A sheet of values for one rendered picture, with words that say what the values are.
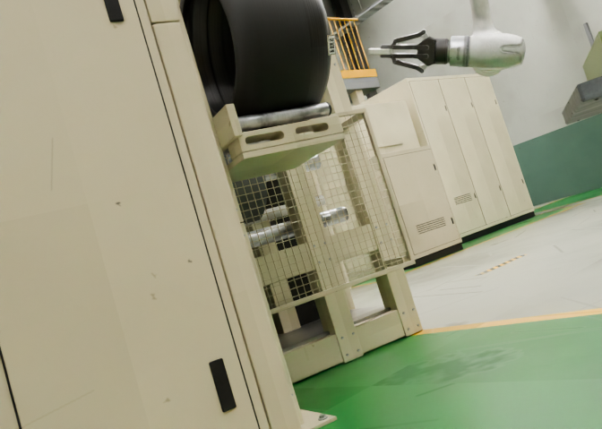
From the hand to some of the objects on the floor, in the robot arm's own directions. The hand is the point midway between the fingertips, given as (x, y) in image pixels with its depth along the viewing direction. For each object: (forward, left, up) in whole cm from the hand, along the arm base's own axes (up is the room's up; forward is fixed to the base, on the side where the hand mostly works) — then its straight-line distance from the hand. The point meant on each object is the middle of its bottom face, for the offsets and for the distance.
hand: (380, 51), depth 184 cm
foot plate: (+58, +24, -100) cm, 118 cm away
